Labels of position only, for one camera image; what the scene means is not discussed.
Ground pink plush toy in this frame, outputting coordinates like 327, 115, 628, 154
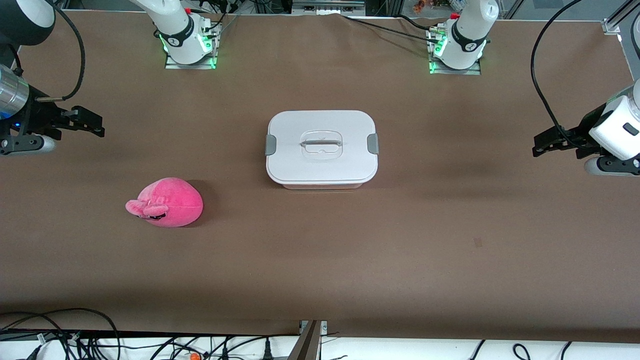
125, 177, 204, 229

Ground white box lid grey latches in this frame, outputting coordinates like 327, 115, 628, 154
265, 110, 379, 184

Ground pink plastic box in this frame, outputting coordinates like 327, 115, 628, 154
272, 177, 372, 191

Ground grey socket strip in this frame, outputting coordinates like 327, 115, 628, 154
292, 0, 366, 16

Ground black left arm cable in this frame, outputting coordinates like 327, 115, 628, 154
530, 0, 586, 149

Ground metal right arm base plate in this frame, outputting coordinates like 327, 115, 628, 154
164, 22, 219, 70

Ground aluminium frame corner bracket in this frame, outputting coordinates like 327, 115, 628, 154
601, 0, 640, 36

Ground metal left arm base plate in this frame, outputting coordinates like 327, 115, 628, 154
428, 27, 482, 76

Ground thin black table cable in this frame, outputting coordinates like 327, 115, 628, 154
342, 14, 442, 44
394, 14, 437, 33

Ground black looped floor cable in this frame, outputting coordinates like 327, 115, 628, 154
0, 307, 122, 360

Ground black cable with plug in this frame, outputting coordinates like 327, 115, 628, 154
215, 333, 302, 360

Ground aluminium profile post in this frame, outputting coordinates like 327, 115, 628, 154
289, 320, 329, 360

